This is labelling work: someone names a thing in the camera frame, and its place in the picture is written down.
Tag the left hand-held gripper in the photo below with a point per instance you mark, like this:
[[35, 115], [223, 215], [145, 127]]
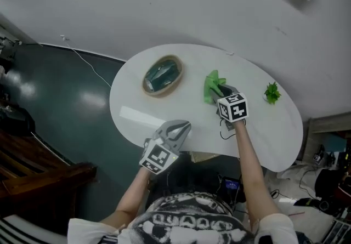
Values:
[[157, 156]]

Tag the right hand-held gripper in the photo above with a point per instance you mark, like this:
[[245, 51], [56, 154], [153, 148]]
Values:
[[235, 108]]

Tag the green cloth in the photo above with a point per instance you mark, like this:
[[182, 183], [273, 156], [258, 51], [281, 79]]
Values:
[[212, 86]]

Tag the person's left forearm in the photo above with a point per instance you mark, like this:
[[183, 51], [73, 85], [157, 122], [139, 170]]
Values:
[[129, 199]]

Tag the person's right forearm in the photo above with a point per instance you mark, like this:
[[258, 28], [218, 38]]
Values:
[[252, 171]]

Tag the white oval table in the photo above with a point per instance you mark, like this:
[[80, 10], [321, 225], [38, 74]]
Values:
[[192, 116]]

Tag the round woven basket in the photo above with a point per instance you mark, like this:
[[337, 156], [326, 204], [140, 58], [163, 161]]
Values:
[[178, 81]]

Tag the person's black trousers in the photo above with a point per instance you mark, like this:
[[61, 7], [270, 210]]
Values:
[[192, 180]]

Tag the small potted green plant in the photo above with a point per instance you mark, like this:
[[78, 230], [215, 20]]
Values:
[[272, 93]]

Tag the dark green pouch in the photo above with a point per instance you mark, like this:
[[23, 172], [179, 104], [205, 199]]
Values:
[[161, 75]]

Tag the black device with screen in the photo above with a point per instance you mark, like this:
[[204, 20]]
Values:
[[231, 184]]

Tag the person's black and white shirt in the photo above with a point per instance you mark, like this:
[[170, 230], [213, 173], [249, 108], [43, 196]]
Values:
[[192, 223]]

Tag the white floor sheet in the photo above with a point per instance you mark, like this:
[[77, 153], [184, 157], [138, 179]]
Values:
[[293, 173]]

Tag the grey shelf unit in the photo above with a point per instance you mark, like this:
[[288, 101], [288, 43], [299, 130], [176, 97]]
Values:
[[323, 125]]

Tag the black device with white tag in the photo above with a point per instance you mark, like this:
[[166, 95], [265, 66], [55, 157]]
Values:
[[331, 159], [318, 156]]

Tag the dark wooden staircase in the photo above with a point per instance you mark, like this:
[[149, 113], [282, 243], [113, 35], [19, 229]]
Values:
[[41, 166]]

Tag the black bag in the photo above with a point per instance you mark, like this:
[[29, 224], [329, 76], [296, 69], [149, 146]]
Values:
[[16, 122]]

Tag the black white striped mat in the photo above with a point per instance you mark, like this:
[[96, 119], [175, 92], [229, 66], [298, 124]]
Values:
[[24, 232]]

